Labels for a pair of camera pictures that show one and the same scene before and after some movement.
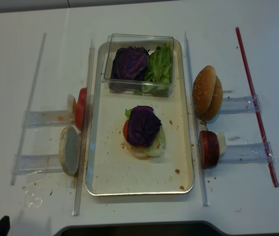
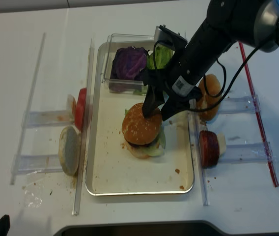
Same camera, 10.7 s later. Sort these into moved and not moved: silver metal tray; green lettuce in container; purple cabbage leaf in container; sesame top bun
Moved: sesame top bun
Not moved: green lettuce in container; purple cabbage leaf in container; silver metal tray
